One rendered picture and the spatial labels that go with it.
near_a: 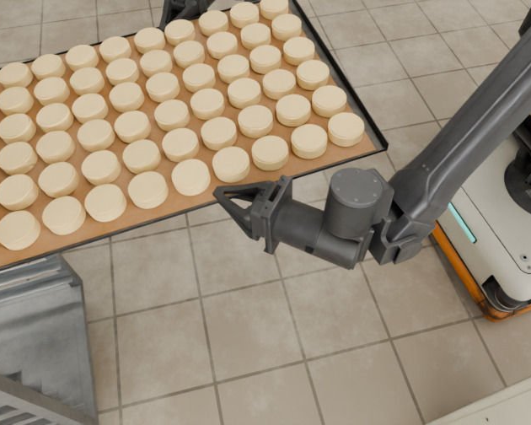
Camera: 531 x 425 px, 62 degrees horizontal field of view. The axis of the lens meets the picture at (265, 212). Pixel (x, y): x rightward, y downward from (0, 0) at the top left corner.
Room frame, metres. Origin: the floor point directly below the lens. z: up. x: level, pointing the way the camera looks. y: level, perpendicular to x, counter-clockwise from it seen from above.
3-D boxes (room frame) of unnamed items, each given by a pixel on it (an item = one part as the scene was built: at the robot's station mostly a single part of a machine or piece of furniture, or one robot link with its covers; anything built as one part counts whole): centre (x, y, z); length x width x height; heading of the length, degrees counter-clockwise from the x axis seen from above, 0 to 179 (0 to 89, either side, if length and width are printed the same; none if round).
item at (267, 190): (0.33, 0.03, 0.99); 0.09 x 0.07 x 0.07; 63
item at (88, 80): (0.56, 0.29, 1.00); 0.05 x 0.05 x 0.02
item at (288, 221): (0.29, -0.04, 1.00); 0.07 x 0.07 x 0.10; 63
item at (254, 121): (0.46, 0.01, 1.01); 0.05 x 0.05 x 0.02
